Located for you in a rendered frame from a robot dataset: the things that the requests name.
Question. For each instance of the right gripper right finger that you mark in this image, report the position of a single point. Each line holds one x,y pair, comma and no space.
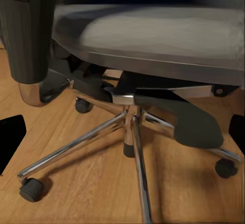
237,131

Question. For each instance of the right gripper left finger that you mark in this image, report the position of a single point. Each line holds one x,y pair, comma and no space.
12,132

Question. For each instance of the swivel chair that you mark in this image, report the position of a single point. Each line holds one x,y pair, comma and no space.
162,51

